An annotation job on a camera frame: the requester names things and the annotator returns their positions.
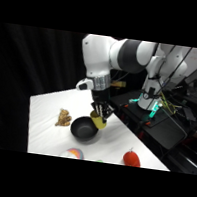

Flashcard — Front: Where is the black cable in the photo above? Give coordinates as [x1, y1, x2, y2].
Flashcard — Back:
[152, 43, 194, 100]

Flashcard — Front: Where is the yellow green cable bundle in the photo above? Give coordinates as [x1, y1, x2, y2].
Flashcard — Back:
[157, 92, 181, 117]

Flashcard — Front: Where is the yellow plastic cup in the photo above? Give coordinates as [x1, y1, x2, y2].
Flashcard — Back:
[87, 109, 110, 132]

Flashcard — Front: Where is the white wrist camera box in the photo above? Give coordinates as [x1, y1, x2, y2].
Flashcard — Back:
[74, 77, 95, 93]

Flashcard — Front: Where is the red plush fruit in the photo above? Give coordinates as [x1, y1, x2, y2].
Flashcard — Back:
[121, 146, 143, 168]

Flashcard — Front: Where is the rainbow striped ball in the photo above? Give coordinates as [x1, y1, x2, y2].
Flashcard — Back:
[59, 145, 86, 161]

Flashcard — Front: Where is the black curtain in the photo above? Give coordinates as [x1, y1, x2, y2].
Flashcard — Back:
[0, 22, 159, 169]

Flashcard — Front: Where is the tan tag on wrist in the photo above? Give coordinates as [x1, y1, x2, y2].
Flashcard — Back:
[109, 79, 127, 89]

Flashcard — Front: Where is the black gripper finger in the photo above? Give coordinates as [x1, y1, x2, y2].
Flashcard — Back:
[101, 106, 115, 123]
[89, 101, 104, 118]

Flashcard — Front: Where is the brown plush toy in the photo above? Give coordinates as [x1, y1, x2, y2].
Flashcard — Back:
[54, 107, 74, 129]

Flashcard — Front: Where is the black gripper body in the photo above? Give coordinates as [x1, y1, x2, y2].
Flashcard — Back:
[87, 86, 118, 118]

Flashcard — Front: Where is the black bowl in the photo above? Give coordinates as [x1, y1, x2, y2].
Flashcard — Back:
[68, 113, 101, 144]

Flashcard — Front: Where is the black robot stand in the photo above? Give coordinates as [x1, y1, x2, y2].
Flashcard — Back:
[103, 85, 194, 153]

